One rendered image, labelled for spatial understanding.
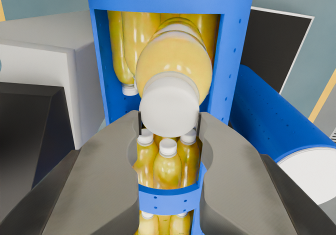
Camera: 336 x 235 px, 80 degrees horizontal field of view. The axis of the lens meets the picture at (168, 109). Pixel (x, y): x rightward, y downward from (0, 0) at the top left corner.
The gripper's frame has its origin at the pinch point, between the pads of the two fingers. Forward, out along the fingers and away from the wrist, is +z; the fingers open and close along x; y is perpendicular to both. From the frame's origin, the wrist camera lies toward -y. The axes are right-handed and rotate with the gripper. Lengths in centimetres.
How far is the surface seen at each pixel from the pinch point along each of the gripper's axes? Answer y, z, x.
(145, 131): 22.2, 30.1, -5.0
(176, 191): 29.1, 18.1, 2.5
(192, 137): 22.5, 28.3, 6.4
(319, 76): 43, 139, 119
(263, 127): 35, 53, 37
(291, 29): 8, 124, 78
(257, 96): 32, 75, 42
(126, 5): -5.6, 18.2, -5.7
